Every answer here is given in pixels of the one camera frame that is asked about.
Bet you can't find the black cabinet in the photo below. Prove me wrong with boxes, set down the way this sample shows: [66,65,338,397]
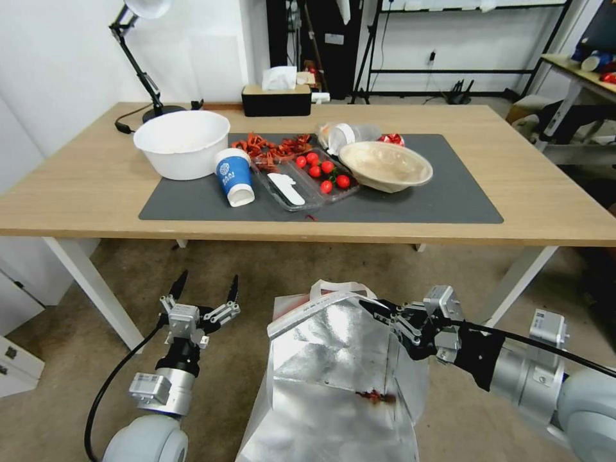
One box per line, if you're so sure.
[266,0,361,101]

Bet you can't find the cardboard box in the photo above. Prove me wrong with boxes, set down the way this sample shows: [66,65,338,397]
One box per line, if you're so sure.
[509,93,555,125]

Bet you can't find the white drawer cabinet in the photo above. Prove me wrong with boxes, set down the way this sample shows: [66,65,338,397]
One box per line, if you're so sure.
[0,252,61,398]

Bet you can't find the clear plastic tray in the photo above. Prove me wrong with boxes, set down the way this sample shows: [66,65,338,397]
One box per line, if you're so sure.
[250,146,363,213]

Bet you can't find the large white bowl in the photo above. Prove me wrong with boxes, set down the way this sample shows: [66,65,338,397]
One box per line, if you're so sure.
[132,111,232,182]

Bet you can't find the beige paper bowl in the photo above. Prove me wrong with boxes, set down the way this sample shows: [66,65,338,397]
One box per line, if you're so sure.
[338,140,434,194]

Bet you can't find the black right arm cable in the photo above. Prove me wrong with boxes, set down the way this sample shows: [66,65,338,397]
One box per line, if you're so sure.
[456,320,616,379]

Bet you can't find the black router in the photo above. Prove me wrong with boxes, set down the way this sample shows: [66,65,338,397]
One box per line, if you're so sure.
[448,78,476,105]

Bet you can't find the black lamp cable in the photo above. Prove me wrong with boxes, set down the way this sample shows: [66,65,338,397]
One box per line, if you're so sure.
[114,101,147,135]

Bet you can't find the wooden table with white legs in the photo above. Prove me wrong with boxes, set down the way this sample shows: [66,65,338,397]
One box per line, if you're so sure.
[0,101,616,353]

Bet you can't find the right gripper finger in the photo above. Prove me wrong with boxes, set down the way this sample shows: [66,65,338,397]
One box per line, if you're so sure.
[372,311,425,351]
[357,296,427,321]

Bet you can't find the blue and white paper cup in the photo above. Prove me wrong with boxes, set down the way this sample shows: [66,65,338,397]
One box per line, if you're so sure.
[214,148,257,209]

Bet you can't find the black tissue box wooden lid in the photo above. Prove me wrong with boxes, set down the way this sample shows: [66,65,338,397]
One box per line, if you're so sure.
[241,83,313,118]

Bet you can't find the silver foil delivery bag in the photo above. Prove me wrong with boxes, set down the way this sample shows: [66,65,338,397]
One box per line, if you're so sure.
[237,278,432,462]

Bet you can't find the white tissue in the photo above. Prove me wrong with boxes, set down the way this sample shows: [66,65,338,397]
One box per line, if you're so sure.
[261,65,298,92]

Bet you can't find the white plastic spoon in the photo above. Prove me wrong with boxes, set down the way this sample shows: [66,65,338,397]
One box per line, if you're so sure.
[266,171,307,207]

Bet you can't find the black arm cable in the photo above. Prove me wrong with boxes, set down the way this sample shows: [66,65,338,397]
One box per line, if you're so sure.
[83,325,170,462]
[456,320,616,379]

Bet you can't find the wooden side table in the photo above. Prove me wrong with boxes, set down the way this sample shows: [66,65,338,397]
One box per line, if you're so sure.
[536,53,616,167]

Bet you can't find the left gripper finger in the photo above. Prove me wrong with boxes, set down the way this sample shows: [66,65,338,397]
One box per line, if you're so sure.
[203,275,241,334]
[160,269,189,316]

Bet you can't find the clear plastic cup white lid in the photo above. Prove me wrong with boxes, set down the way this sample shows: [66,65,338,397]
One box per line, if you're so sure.
[315,122,384,156]

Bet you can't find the black desk lamp white shade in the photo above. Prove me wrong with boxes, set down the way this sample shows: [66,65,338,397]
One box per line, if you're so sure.
[107,0,194,124]

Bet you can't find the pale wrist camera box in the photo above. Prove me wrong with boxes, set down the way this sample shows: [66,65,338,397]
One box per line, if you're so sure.
[423,286,465,325]
[167,304,200,339]

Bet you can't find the grey table mat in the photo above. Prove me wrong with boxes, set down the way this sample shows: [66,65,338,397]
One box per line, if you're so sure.
[138,133,505,225]

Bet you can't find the red dried chili pile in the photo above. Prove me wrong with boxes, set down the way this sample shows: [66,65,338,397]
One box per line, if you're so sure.
[230,132,270,156]
[253,133,314,175]

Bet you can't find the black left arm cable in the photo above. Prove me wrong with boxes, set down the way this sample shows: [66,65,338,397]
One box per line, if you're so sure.
[83,325,170,462]

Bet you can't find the black metal shelf frame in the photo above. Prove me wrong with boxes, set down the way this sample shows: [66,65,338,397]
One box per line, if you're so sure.
[350,0,574,106]

